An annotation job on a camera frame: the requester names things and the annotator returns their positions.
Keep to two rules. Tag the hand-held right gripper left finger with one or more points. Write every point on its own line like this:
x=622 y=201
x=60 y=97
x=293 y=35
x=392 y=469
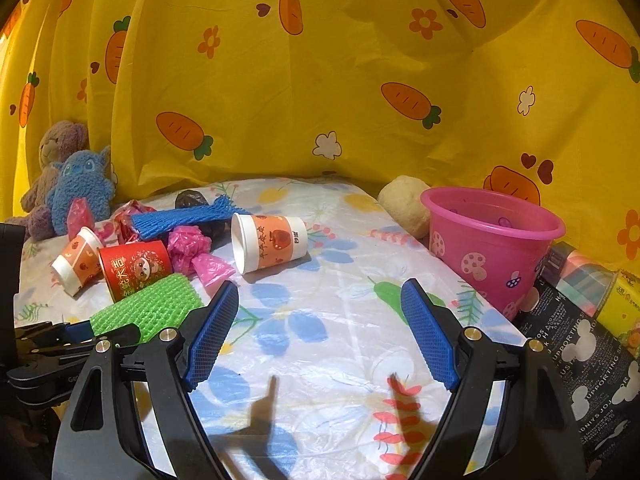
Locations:
x=212 y=330

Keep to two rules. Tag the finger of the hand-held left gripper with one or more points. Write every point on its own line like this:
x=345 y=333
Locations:
x=77 y=331
x=122 y=335

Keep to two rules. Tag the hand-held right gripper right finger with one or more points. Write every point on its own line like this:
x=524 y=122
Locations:
x=430 y=332

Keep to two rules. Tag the green foam net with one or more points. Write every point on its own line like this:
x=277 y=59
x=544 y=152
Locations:
x=145 y=305

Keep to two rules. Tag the white orange paper cup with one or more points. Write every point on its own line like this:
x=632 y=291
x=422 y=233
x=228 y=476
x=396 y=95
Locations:
x=75 y=260
x=272 y=242

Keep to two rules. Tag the red paper cup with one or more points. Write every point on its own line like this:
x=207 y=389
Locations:
x=135 y=265

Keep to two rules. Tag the large pink plastic bag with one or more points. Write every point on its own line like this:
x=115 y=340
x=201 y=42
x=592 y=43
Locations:
x=192 y=252

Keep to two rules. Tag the small pink plastic bag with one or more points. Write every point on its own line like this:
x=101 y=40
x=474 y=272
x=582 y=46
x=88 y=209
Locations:
x=79 y=217

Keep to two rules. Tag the pink mushroom print bucket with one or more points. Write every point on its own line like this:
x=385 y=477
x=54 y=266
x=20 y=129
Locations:
x=480 y=255

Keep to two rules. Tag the blue foam net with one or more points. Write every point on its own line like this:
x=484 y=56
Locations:
x=175 y=220

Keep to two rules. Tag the red plastic wrapper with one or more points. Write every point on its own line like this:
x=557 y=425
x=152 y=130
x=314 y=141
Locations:
x=131 y=212

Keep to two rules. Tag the black plastic bag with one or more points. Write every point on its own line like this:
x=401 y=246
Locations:
x=190 y=199

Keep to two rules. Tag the floral plastic tablecloth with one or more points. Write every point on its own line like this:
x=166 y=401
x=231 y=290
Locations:
x=320 y=340

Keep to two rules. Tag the blue plush toy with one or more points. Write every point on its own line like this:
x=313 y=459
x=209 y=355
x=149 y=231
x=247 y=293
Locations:
x=82 y=185

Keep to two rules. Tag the brown teddy bear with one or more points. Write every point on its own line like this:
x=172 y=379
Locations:
x=47 y=160

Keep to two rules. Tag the beige plush ball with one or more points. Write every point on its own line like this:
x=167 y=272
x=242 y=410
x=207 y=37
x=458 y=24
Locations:
x=405 y=205

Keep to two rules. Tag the black white printed cloth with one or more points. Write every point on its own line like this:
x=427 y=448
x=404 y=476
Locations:
x=590 y=360

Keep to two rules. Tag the yellow box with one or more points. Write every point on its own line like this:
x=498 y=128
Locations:
x=620 y=302

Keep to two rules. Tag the yellow carrot print curtain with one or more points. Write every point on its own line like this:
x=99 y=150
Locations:
x=320 y=70

